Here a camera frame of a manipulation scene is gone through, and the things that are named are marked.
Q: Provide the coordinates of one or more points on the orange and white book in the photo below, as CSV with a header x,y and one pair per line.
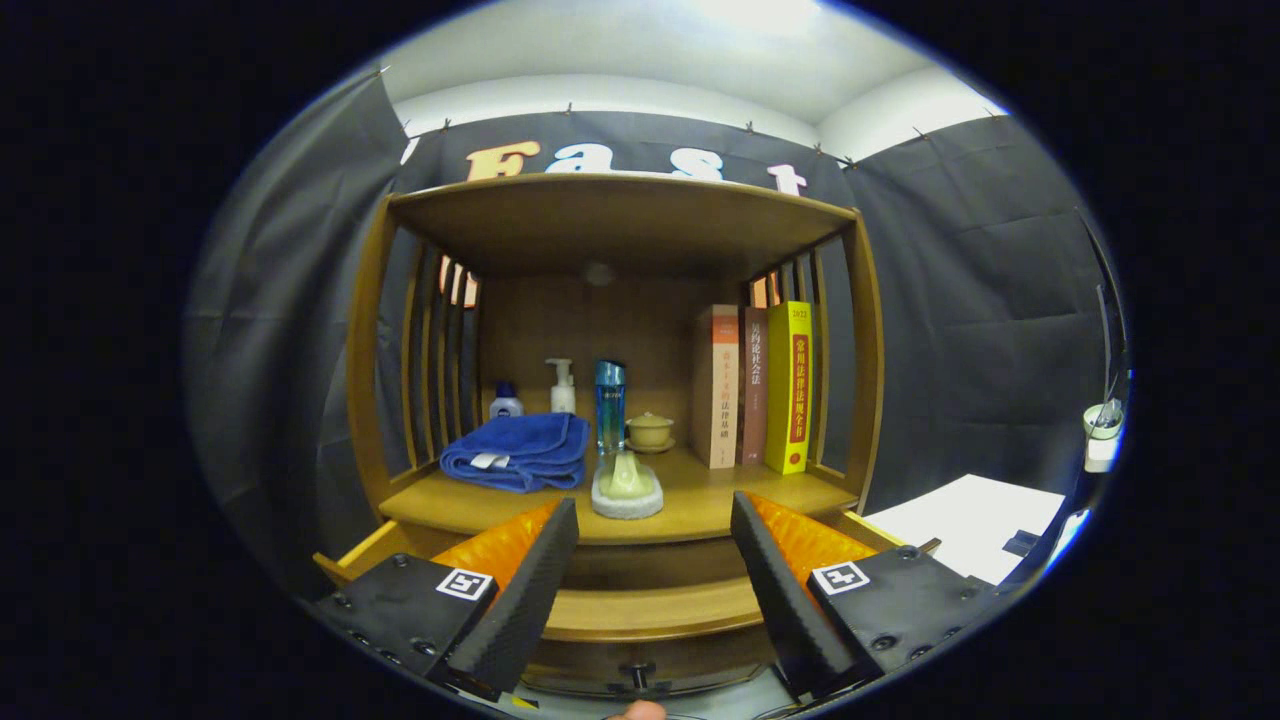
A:
x,y
722,390

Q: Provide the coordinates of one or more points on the small white bottle blue cap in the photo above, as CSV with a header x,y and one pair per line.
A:
x,y
506,405

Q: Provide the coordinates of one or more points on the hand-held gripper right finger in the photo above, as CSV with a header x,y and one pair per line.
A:
x,y
785,600

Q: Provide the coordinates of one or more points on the white pump bottle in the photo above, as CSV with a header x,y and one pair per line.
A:
x,y
563,398

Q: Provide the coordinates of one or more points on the brown book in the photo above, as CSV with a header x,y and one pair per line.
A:
x,y
755,400

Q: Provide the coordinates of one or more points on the green scrub brush white base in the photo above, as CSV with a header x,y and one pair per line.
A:
x,y
627,485

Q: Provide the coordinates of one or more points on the small black object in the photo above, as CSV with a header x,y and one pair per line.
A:
x,y
1021,543

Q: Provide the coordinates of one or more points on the wooden countertop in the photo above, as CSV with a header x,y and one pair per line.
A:
x,y
700,500

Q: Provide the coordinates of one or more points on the black backdrop cloth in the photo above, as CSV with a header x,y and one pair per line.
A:
x,y
980,300

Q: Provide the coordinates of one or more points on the blue folded towel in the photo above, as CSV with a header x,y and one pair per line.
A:
x,y
520,445

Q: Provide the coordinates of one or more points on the wooden drawer with black knob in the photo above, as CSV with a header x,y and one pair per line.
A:
x,y
650,610

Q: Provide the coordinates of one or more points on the white table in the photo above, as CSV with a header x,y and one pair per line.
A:
x,y
960,520

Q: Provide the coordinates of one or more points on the yellow lidded teacup with saucer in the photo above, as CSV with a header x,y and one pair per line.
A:
x,y
650,432

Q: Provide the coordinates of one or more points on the yellow book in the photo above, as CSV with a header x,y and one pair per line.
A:
x,y
790,390

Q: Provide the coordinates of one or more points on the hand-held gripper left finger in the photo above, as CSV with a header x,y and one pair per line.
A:
x,y
525,600

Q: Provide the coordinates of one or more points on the blue glass bottle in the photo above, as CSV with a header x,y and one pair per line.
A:
x,y
610,410

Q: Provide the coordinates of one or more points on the small white device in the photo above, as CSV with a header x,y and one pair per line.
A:
x,y
1103,440

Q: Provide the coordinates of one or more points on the wooden cabinet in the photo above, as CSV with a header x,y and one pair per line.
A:
x,y
620,225

